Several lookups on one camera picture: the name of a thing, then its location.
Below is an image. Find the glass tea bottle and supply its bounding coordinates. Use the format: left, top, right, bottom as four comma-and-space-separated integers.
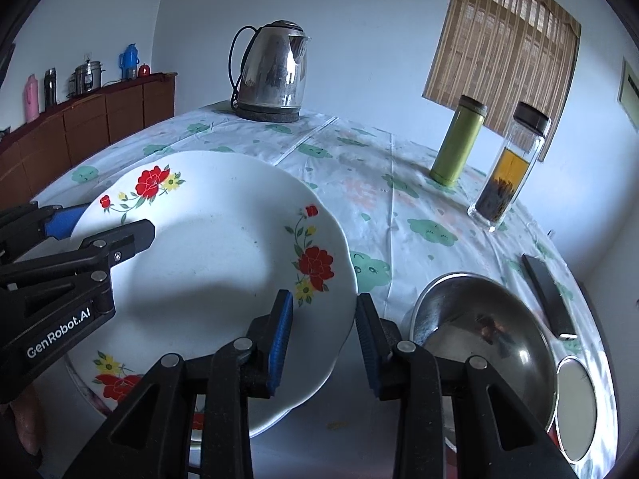
468, 101, 552, 233

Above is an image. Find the brown wooden sideboard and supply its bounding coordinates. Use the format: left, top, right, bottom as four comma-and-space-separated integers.
0, 72, 178, 200

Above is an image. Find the bamboo window blind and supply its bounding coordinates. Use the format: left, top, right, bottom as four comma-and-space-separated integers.
422, 0, 582, 163

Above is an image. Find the green thermos bottle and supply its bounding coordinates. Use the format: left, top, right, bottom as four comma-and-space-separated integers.
429, 95, 487, 185

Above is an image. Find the person's left hand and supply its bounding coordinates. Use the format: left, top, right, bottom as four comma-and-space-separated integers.
10, 386, 43, 457

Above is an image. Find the framed wall notice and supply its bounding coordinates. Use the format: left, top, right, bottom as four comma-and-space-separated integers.
617, 57, 639, 133

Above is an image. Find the red flower white plate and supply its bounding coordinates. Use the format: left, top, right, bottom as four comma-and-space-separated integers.
65, 150, 359, 440

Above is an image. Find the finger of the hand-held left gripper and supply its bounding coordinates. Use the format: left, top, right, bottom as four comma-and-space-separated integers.
0, 218, 157, 290
0, 202, 87, 263

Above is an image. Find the silver rice cooker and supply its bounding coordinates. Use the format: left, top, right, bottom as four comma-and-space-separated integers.
67, 60, 105, 97

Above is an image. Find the black smartphone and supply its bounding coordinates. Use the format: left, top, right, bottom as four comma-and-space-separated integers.
522, 253, 577, 342

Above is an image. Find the black kettle base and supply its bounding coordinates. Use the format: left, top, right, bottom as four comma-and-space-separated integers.
236, 102, 300, 123

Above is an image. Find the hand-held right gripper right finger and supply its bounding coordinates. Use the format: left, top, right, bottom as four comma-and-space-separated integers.
355, 293, 580, 479

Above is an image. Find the stainless steel electric kettle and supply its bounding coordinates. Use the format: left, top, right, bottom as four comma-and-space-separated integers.
228, 20, 311, 113

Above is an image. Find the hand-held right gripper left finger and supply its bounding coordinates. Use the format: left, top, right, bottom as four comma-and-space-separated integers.
62, 289, 295, 479

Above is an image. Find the stainless steel bowl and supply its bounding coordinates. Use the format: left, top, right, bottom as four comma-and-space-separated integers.
409, 272, 558, 452

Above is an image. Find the pink thermos flask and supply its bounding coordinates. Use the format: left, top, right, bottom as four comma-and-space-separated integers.
25, 74, 41, 123

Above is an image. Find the blue thermos jug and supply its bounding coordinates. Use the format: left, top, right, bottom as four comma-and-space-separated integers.
119, 44, 139, 81

